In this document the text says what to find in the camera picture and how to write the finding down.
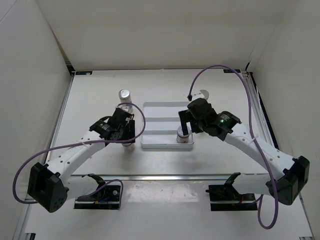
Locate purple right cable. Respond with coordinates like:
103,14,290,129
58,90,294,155
187,64,280,230

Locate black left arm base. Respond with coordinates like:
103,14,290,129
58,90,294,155
73,173,124,210

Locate red-lid jar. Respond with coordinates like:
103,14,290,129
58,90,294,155
122,142,135,152
176,126,192,144

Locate tall white shaker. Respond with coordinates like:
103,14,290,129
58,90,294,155
199,89,210,100
118,89,133,114

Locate left blue corner label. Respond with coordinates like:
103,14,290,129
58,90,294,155
75,71,93,76

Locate white divided tray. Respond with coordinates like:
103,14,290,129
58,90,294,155
140,101,195,152

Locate blue corner label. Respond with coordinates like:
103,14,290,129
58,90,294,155
223,69,241,74
75,71,93,76

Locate aluminium rail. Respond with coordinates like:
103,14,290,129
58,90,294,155
38,72,74,150
42,172,273,182
242,72,279,149

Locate right aluminium rail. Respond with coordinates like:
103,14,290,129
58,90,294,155
242,72,279,149

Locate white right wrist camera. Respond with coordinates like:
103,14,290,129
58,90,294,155
187,91,205,102

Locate left aluminium rail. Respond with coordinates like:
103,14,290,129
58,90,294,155
38,72,74,150

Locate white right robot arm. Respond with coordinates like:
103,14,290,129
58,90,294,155
178,98,310,206

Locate front aluminium rail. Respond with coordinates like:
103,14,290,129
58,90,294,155
42,172,273,182

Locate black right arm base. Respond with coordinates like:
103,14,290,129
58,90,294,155
205,172,258,212

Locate right blue corner label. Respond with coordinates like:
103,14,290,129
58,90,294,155
223,69,241,74

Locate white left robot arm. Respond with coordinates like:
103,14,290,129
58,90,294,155
27,107,135,213

